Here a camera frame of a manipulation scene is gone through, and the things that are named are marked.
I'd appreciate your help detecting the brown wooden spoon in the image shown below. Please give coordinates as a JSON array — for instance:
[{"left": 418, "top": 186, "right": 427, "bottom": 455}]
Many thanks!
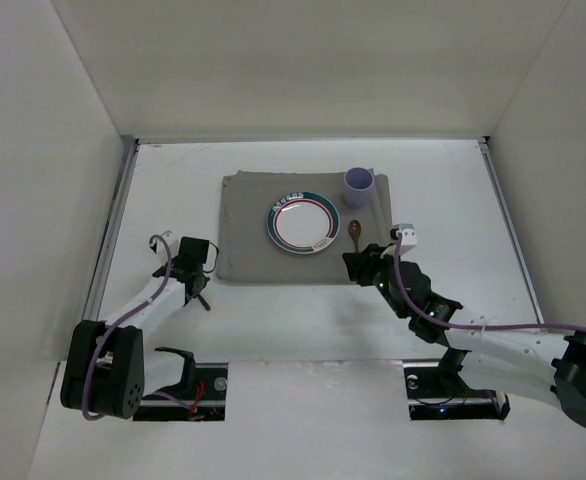
[{"left": 348, "top": 220, "right": 362, "bottom": 252}]

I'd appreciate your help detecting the brown wooden fork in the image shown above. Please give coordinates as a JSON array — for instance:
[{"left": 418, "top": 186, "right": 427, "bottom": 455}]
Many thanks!
[{"left": 197, "top": 295, "right": 211, "bottom": 311}]

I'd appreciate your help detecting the grey cloth placemat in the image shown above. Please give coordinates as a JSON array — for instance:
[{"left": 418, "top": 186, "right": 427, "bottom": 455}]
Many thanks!
[{"left": 216, "top": 171, "right": 392, "bottom": 285}]

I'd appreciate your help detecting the white plate green red rim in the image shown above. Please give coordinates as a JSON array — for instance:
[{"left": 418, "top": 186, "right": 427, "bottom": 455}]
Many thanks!
[{"left": 266, "top": 191, "right": 341, "bottom": 255}]

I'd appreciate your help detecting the purple plastic cup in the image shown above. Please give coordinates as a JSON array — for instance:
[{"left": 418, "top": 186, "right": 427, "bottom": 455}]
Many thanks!
[{"left": 344, "top": 167, "right": 375, "bottom": 208}]

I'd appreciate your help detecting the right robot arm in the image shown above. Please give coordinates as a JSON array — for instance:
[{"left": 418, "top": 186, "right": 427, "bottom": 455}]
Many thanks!
[{"left": 342, "top": 243, "right": 586, "bottom": 429}]

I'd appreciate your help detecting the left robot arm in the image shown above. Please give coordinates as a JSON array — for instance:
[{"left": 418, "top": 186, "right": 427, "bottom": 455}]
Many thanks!
[{"left": 60, "top": 232, "right": 214, "bottom": 421}]

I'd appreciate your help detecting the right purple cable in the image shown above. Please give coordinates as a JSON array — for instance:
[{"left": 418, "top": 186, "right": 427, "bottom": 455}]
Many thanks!
[{"left": 392, "top": 242, "right": 586, "bottom": 346}]

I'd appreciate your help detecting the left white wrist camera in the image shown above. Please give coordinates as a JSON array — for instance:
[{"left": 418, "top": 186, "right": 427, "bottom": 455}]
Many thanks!
[{"left": 149, "top": 230, "right": 176, "bottom": 262}]

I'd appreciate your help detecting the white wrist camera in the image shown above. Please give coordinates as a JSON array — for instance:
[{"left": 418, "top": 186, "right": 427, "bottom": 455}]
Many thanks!
[
  {"left": 149, "top": 230, "right": 176, "bottom": 262},
  {"left": 390, "top": 223, "right": 417, "bottom": 255}
]

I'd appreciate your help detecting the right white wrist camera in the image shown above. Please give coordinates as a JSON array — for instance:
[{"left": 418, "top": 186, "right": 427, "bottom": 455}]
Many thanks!
[{"left": 390, "top": 223, "right": 417, "bottom": 255}]

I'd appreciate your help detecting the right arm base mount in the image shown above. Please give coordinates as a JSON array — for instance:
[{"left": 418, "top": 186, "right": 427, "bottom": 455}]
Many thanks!
[{"left": 403, "top": 350, "right": 511, "bottom": 421}]

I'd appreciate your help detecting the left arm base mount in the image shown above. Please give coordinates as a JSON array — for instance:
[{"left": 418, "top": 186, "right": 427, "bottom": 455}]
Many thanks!
[{"left": 133, "top": 347, "right": 229, "bottom": 422}]

